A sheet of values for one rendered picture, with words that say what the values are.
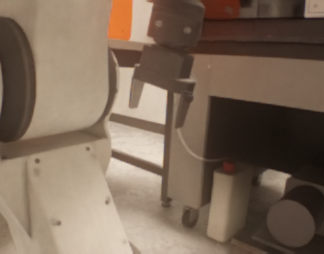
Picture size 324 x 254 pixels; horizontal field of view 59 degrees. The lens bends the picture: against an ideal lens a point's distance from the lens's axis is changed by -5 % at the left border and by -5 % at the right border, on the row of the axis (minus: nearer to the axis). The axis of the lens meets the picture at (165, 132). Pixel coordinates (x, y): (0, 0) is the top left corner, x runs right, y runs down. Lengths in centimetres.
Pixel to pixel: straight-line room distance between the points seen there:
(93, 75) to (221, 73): 67
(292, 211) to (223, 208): 24
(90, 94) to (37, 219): 16
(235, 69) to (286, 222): 55
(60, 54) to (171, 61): 22
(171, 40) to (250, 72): 49
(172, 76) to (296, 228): 77
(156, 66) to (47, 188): 27
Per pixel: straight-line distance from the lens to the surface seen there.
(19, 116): 33
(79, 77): 35
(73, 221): 38
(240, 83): 95
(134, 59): 109
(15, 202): 38
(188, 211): 123
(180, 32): 49
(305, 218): 109
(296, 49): 91
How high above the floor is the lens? 63
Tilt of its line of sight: 13 degrees down
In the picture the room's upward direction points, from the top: 4 degrees clockwise
